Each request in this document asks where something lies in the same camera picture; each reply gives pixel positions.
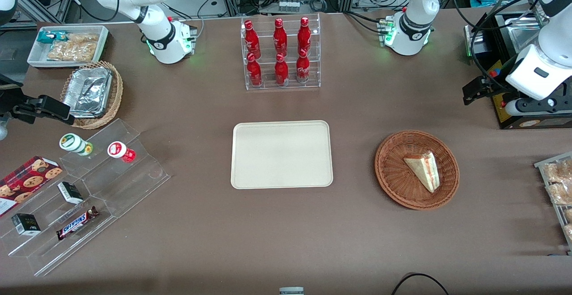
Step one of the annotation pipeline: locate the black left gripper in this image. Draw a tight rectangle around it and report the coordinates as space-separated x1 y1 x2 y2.
463 75 514 106

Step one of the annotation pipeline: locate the triangular sandwich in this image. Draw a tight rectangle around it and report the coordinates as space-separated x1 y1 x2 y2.
404 151 441 194

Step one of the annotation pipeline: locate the light wicker basket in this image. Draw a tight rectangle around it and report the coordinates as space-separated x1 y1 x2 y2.
60 61 124 130

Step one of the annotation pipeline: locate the round brown wicker basket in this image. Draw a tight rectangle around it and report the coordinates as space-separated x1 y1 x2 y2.
374 130 460 211

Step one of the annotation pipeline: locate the beige plastic serving tray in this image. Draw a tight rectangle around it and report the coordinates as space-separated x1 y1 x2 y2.
231 120 334 190

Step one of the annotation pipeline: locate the aluminium foil container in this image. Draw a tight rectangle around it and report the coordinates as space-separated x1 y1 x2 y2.
67 66 114 115
63 101 106 119

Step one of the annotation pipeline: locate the green lid yogurt bottle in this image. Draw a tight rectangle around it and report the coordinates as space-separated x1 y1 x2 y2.
59 133 94 157

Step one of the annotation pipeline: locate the white rectangular snack bin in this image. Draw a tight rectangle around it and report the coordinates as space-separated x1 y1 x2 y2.
27 25 109 69

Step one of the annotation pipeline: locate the clear bag of crackers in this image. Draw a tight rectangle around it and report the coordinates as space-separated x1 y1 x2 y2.
46 33 100 63

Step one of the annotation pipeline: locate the black food warmer cabinet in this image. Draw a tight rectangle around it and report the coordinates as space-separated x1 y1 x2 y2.
464 0 572 130

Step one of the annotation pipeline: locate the red lid yogurt bottle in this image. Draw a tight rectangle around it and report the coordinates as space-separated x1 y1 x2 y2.
107 141 136 164

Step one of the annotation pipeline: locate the teal snack packet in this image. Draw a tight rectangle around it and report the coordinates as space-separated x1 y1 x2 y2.
37 30 68 45

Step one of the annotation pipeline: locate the stainless steel warmer pan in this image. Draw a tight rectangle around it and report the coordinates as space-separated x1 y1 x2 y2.
507 16 549 53

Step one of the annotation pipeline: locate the red chocolate chip cookie box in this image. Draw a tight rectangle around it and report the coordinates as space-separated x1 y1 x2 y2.
0 156 63 218

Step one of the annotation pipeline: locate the small black chocolate box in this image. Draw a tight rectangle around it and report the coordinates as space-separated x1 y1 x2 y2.
11 213 42 236
57 181 84 205

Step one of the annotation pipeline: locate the clear acrylic stepped display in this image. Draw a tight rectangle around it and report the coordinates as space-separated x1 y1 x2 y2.
0 170 118 278
59 118 172 218

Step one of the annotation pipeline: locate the snickers chocolate bar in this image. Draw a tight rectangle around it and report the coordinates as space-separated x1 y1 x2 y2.
55 206 100 241

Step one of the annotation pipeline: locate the red cola bottle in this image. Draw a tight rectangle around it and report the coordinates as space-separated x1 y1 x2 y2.
274 54 290 86
244 20 261 59
273 18 288 57
246 53 263 87
297 17 312 56
295 48 311 84

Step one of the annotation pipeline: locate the clear acrylic bottle rack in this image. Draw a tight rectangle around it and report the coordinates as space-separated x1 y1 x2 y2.
240 13 322 91

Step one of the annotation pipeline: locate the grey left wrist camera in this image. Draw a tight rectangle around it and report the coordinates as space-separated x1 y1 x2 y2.
505 97 562 117

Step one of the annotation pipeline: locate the grey wire rack tray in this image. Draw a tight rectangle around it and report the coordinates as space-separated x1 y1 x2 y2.
534 152 572 254

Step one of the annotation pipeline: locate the black floor cable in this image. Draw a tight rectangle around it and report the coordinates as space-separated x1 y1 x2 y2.
391 272 450 295

